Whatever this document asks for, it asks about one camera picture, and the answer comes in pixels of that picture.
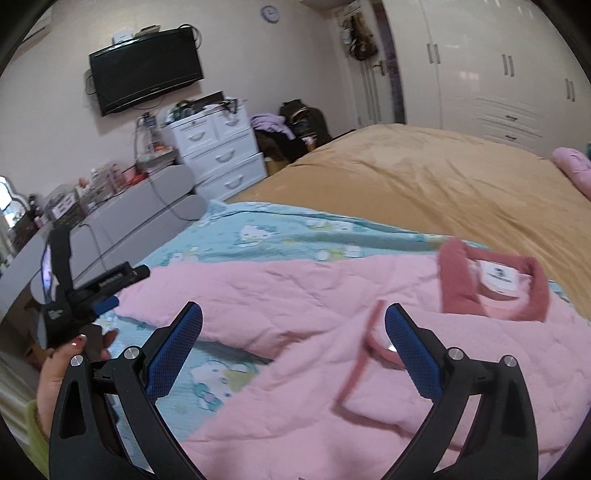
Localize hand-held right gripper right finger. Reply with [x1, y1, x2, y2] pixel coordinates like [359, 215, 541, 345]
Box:
[384, 302, 540, 480]

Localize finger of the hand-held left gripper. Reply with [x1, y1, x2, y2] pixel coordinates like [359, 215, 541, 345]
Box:
[90, 296, 120, 320]
[121, 263, 151, 284]

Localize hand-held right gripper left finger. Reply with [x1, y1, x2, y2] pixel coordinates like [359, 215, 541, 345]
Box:
[48, 301, 208, 480]

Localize pink quilted garment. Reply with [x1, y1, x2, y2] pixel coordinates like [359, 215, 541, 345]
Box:
[113, 237, 591, 480]

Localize dark clothes pile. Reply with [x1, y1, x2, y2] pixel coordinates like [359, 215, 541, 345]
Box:
[254, 129, 317, 163]

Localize person's left hand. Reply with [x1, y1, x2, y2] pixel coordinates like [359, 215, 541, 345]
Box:
[37, 329, 117, 432]

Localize cosmetics clutter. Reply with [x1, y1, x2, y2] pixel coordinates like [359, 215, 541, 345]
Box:
[28, 161, 144, 224]

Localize white framed mirror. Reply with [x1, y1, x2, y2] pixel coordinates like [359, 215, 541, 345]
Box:
[0, 174, 29, 234]

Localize white drawer chest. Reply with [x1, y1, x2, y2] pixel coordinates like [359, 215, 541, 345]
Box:
[164, 102, 269, 203]

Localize blue cartoon cat blanket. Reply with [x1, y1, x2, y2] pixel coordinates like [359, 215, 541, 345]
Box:
[99, 199, 573, 457]

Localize tan bed blanket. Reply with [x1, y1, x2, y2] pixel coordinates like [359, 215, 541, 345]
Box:
[240, 122, 591, 308]

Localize purple cloth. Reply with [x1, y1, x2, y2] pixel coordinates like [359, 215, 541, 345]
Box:
[250, 113, 296, 140]

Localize dark bag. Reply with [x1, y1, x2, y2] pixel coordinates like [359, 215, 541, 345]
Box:
[278, 99, 332, 149]

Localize pink puffer jacket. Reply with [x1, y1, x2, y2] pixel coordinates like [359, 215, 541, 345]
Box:
[551, 147, 591, 202]

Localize white door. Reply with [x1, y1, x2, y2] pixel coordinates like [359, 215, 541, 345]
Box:
[333, 4, 408, 134]

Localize white wardrobe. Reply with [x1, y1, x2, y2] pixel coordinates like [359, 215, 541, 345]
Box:
[382, 0, 591, 154]

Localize hanging bags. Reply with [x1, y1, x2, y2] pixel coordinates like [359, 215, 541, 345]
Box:
[342, 11, 380, 62]

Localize black cable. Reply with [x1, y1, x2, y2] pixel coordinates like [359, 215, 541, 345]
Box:
[79, 173, 197, 275]

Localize black wall television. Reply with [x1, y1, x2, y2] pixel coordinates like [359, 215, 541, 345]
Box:
[89, 27, 205, 117]

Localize wall air conditioner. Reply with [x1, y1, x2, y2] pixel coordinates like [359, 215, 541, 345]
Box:
[17, 9, 53, 49]

